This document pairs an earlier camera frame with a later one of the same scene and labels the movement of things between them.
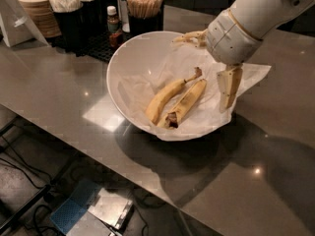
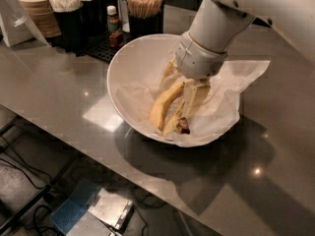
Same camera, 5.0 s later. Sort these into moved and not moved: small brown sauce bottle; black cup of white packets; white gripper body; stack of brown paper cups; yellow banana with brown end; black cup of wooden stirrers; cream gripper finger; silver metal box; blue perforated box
Moved: cream gripper finger; yellow banana with brown end; white gripper body
Not moved: blue perforated box; black cup of white packets; small brown sauce bottle; black cup of wooden stirrers; silver metal box; stack of brown paper cups
